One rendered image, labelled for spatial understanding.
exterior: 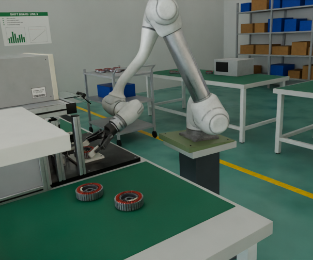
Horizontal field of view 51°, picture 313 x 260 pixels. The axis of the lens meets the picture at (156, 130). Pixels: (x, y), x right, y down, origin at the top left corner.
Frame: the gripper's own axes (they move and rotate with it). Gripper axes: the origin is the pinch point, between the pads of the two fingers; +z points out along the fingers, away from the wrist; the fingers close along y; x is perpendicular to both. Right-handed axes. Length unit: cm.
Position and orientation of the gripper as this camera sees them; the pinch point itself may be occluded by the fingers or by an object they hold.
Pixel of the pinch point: (85, 151)
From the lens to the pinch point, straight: 179.9
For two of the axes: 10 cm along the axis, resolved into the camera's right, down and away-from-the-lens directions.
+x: 4.4, 7.4, 5.1
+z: -6.9, 6.4, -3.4
